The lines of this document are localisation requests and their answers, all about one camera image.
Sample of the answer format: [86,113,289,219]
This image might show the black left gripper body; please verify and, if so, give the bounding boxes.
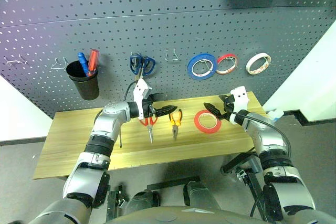
[143,94,158,119]

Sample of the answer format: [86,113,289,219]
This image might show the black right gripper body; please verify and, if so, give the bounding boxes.
[222,100,235,116]

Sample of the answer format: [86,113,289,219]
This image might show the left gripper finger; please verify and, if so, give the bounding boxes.
[156,109,176,117]
[155,105,178,113]

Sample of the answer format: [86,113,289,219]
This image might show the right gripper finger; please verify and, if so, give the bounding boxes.
[203,102,232,122]
[218,93,235,104]

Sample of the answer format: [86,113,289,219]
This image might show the yellow handled needle-nose pliers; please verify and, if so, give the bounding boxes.
[168,108,183,141]

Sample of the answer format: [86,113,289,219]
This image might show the wide red tape roll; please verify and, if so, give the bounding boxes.
[194,109,222,133]

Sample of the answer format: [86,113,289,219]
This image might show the red handled scissors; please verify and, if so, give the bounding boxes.
[139,115,159,144]

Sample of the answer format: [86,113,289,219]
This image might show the black cup holder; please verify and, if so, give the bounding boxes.
[65,60,100,101]

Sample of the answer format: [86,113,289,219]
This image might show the grey pegboard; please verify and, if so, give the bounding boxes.
[0,0,336,119]

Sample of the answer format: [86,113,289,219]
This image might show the thin red and white tape roll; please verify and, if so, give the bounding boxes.
[215,53,239,75]

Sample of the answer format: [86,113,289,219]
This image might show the blue tape roll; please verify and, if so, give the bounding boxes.
[187,52,218,81]

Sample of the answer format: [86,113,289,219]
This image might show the white and blue object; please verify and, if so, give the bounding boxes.
[266,108,286,123]

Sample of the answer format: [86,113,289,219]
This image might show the black metal crossbar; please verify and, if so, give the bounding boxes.
[146,176,202,190]

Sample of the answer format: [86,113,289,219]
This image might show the dark rounded shape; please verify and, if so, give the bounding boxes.
[183,180,221,209]
[123,189,161,217]

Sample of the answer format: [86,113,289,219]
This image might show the black metal table leg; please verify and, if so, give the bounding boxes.
[106,184,127,222]
[220,150,266,224]

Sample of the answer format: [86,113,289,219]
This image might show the silver robot torso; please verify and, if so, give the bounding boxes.
[103,204,336,224]

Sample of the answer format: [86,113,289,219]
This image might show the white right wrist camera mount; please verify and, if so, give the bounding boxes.
[227,86,249,124]

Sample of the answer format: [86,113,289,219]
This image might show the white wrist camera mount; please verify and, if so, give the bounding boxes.
[227,86,249,124]
[133,78,153,120]

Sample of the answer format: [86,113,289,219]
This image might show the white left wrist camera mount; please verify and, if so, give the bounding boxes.
[133,78,153,120]

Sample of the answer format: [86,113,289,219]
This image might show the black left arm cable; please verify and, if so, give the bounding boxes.
[93,80,138,127]

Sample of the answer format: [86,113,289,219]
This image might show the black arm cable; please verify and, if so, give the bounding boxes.
[230,110,292,219]
[93,80,138,127]

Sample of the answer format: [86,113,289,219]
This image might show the blue handled scissors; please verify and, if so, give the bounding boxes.
[129,53,156,81]

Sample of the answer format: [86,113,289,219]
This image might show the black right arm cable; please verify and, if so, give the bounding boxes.
[230,110,292,219]

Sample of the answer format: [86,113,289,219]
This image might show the silver wire hook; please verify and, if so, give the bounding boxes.
[130,51,144,67]
[165,48,180,61]
[199,60,214,74]
[4,54,29,66]
[51,56,69,70]

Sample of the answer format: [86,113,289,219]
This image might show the blue handled screwdriver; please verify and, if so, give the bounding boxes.
[77,52,89,77]

